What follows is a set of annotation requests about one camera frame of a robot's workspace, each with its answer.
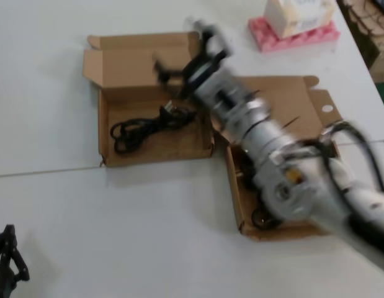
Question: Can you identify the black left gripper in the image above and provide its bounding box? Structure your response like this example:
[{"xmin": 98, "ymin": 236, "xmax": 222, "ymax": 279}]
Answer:
[{"xmin": 0, "ymin": 223, "xmax": 30, "ymax": 298}]

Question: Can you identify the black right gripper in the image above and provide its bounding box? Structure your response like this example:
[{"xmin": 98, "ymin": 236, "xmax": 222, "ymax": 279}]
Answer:
[{"xmin": 151, "ymin": 46, "xmax": 234, "ymax": 101}]

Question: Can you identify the empty brown cardboard box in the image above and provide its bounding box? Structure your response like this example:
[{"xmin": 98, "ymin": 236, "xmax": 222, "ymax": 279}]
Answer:
[{"xmin": 81, "ymin": 30, "xmax": 215, "ymax": 168}]

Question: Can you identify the pink foam pad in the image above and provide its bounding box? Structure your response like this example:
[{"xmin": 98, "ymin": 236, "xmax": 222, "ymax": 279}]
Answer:
[{"xmin": 247, "ymin": 15, "xmax": 340, "ymax": 53}]

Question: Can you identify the white printed carton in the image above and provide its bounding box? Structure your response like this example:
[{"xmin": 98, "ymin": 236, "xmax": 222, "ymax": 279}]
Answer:
[{"xmin": 263, "ymin": 0, "xmax": 337, "ymax": 40}]

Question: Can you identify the perforated brown cardboard stack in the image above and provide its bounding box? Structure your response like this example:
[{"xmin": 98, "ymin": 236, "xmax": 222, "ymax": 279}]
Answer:
[{"xmin": 338, "ymin": 0, "xmax": 384, "ymax": 63}]

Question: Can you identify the plain brown cardboard carton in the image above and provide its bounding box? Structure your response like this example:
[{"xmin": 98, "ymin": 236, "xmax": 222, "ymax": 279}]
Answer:
[{"xmin": 367, "ymin": 30, "xmax": 384, "ymax": 74}]

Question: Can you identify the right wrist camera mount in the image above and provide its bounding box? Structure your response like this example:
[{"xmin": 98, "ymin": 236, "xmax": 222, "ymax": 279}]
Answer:
[{"xmin": 184, "ymin": 16, "xmax": 233, "ymax": 63}]

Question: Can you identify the brown cardboard box holding cords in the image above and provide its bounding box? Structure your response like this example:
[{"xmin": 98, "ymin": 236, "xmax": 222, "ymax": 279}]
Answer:
[{"xmin": 200, "ymin": 75, "xmax": 357, "ymax": 242}]

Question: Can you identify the black power cord bundle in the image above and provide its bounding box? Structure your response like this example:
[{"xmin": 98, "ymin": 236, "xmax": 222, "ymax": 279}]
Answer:
[{"xmin": 236, "ymin": 148, "xmax": 284, "ymax": 231}]

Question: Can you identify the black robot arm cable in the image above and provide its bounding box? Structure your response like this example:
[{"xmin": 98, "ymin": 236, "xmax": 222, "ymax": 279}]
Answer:
[{"xmin": 321, "ymin": 120, "xmax": 384, "ymax": 195}]

